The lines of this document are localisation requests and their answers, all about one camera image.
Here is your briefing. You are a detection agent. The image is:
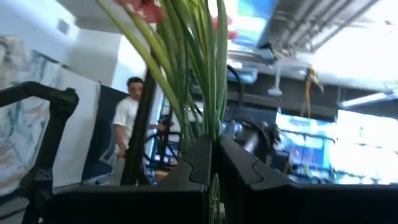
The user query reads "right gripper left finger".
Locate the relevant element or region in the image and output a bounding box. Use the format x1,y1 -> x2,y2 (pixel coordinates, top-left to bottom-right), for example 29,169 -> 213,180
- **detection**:
42,134 -> 213,224

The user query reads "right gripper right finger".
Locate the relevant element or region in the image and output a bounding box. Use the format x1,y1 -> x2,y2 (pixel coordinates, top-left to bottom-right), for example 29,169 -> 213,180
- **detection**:
216,133 -> 398,224

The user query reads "red artificial flower bunch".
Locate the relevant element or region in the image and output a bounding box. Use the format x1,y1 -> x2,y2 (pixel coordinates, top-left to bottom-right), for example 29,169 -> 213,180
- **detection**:
96,0 -> 239,224

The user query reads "person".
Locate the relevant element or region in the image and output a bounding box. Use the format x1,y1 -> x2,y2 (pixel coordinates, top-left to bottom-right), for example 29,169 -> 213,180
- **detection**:
110,76 -> 167,187

